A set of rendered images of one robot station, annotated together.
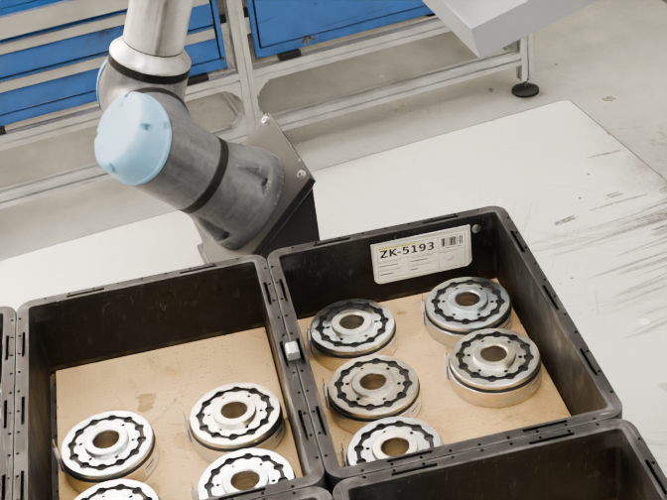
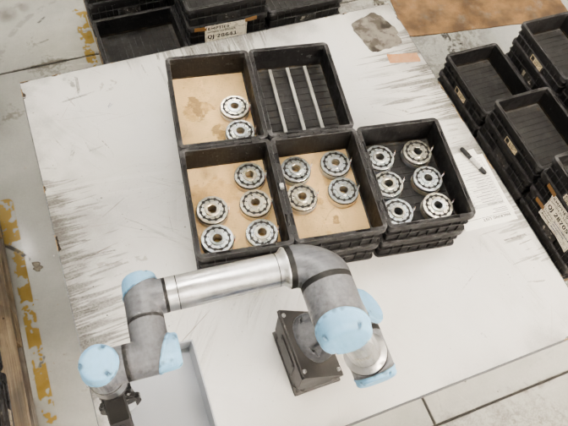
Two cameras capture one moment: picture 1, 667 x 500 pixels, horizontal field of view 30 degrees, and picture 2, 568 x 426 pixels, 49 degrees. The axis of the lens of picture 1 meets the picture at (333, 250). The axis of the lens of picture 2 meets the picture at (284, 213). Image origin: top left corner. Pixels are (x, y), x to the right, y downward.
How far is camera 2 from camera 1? 222 cm
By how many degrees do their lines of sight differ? 84
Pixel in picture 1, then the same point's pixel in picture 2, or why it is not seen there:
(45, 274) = (413, 372)
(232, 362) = (307, 234)
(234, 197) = not seen: hidden behind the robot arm
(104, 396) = (352, 224)
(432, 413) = (236, 201)
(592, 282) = not seen: hidden behind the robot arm
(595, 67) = not seen: outside the picture
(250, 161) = (308, 322)
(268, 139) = (302, 359)
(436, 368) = (232, 221)
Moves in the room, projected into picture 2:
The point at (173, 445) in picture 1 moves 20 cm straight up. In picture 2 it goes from (323, 199) to (331, 166)
